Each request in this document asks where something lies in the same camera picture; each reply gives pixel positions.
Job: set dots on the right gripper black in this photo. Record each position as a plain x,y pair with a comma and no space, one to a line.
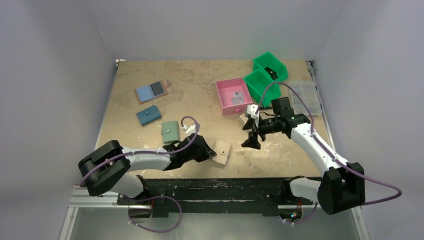
253,129

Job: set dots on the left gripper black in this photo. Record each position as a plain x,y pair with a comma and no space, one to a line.
206,152

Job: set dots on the beige card holder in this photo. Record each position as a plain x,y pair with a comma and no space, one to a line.
243,119
222,150

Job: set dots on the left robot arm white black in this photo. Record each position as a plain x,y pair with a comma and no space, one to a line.
110,167

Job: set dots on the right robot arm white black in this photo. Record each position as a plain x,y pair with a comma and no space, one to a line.
341,186

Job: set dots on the cards in pink box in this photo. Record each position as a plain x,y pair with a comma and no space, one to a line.
237,98

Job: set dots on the green card holder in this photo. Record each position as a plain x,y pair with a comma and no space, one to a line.
170,132

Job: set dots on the blue card holder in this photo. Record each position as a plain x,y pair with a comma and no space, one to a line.
148,115

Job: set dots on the open brown card holder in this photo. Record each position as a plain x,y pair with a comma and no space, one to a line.
152,91

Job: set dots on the pink box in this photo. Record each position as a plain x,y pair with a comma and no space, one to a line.
225,88

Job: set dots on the front green bin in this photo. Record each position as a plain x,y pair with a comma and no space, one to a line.
256,82

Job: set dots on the green bin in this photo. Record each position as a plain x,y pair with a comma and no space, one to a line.
256,82
269,60

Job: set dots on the black object in bin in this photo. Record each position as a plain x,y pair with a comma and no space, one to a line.
272,73

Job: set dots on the clear screw organizer box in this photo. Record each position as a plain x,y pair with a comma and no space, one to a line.
308,93

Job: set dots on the rear green bin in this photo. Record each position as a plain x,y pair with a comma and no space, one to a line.
269,60

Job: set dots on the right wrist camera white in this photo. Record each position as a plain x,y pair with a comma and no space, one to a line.
252,111

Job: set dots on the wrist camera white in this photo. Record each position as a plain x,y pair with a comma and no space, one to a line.
189,129
252,111

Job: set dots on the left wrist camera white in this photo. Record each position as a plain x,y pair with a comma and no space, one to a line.
189,129

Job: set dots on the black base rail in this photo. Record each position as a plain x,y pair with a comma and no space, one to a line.
258,195

